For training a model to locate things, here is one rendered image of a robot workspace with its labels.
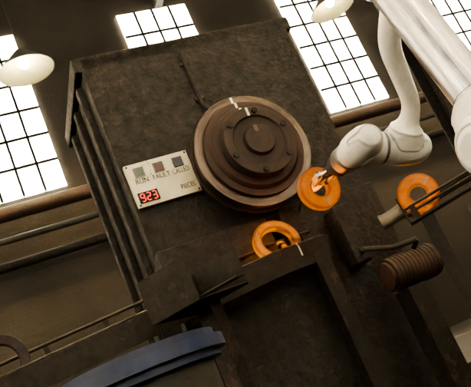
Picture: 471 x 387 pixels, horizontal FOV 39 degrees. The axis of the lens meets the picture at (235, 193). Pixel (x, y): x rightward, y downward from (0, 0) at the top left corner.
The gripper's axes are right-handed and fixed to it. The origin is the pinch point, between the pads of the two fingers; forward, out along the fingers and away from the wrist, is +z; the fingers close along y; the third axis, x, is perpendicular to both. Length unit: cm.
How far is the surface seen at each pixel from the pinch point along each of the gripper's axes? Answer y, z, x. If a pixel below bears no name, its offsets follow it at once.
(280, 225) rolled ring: -6.0, 27.5, -4.7
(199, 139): -24.8, 24.1, 35.9
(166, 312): -67, -6, -24
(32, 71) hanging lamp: 6, 488, 330
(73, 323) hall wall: -24, 636, 68
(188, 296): -61, -14, -23
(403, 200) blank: 34.9, 7.1, -14.1
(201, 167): -28.5, 23.6, 24.7
